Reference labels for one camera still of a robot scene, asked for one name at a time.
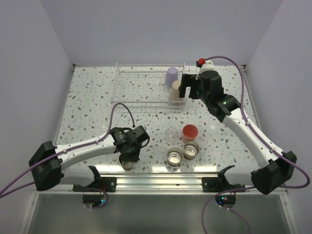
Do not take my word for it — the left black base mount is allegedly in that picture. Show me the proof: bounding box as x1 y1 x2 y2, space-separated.
73 176 117 209

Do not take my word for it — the beige plastic cup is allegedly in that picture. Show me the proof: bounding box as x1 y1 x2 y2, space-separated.
168 80 184 106

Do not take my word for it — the lavender plastic cup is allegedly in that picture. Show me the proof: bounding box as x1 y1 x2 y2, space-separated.
165 67 178 88

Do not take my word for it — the steel cup middle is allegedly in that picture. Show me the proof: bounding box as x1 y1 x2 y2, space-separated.
167 148 183 166

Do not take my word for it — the red plastic cup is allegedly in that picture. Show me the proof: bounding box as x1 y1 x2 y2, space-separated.
182 124 198 143

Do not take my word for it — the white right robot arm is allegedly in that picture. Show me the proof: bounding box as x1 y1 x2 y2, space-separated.
178 71 297 195

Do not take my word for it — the steel cup right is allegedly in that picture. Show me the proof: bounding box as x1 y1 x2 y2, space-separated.
183 141 200 160

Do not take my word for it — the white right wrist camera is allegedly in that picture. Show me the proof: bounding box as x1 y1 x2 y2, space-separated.
196 58 215 79

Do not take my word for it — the clear glass cup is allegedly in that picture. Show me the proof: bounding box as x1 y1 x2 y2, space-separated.
165 127 180 142

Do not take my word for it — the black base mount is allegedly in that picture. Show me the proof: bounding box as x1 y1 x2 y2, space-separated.
201 177 237 208
73 176 117 209

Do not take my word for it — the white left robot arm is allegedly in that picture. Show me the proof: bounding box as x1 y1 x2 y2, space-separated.
29 126 150 192

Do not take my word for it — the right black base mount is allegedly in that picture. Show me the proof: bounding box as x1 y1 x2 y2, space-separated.
201 177 237 208

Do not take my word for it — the steel cup brown band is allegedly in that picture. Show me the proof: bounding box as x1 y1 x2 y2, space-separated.
120 160 136 171

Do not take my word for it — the white wire dish rack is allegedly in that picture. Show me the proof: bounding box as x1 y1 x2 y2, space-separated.
111 63 187 112

